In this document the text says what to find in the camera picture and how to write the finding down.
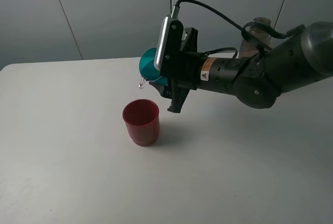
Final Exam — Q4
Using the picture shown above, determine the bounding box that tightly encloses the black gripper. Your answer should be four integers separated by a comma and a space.
149, 28, 205, 113

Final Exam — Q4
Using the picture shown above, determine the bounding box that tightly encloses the teal translucent plastic cup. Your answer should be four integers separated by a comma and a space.
139, 47, 168, 88

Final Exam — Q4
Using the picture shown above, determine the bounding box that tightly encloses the clear smoky plastic bottle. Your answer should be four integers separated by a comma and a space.
239, 17, 272, 60

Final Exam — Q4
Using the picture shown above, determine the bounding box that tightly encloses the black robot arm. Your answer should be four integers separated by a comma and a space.
149, 21, 332, 113

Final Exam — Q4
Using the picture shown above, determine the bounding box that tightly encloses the red plastic cup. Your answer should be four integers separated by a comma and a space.
122, 99, 160, 147

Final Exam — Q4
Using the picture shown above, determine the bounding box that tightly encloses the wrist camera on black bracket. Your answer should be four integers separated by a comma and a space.
154, 5, 184, 77

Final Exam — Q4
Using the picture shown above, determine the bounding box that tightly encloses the black camera cable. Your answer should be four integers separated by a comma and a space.
171, 0, 305, 58

